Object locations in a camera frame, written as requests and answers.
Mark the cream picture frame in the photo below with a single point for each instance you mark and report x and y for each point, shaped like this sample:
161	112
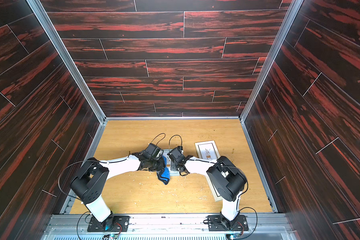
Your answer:
217	197
207	150

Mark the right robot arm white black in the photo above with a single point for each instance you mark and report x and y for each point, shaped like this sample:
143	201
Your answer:
227	179

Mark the aluminium front rail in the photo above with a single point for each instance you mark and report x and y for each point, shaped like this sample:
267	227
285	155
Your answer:
262	226

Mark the light green picture frame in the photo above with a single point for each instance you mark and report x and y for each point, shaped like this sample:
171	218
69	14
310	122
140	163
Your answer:
169	164

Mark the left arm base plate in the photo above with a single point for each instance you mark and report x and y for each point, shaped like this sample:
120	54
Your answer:
114	223

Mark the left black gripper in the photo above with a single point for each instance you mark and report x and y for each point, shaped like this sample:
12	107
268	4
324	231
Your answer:
161	166

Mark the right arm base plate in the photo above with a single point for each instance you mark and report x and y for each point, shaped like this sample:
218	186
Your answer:
218	223

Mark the blue microfiber cloth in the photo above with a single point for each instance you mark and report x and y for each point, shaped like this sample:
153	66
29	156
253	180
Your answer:
163	172

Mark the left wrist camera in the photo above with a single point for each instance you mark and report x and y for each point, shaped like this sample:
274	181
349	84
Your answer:
153	152

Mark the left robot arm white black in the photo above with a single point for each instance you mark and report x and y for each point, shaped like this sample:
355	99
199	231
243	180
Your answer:
90	180

